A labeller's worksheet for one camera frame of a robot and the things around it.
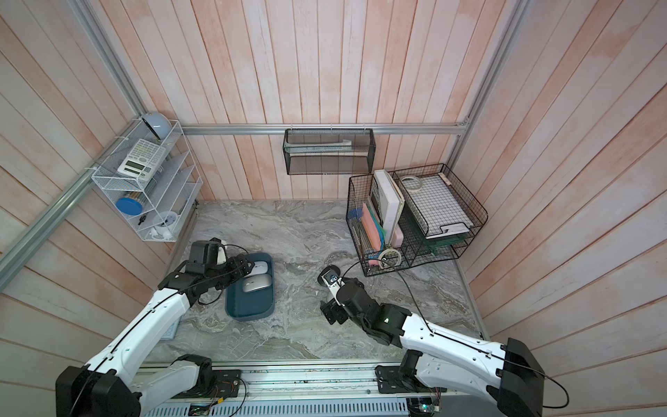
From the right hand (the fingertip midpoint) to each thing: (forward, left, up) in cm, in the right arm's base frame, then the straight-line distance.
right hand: (334, 290), depth 79 cm
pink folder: (+30, -14, -6) cm, 34 cm away
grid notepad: (+28, -37, +7) cm, 47 cm away
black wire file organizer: (+28, -16, 0) cm, 32 cm away
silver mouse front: (+7, +28, -10) cm, 31 cm away
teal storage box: (+2, +29, -11) cm, 31 cm away
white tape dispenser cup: (+22, +60, +6) cm, 64 cm away
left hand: (+6, +28, +2) cm, 29 cm away
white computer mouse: (+12, +27, -7) cm, 31 cm away
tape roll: (+20, -22, -12) cm, 32 cm away
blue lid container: (+17, +62, +20) cm, 67 cm away
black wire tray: (+45, -31, +7) cm, 55 cm away
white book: (+26, -19, +12) cm, 34 cm away
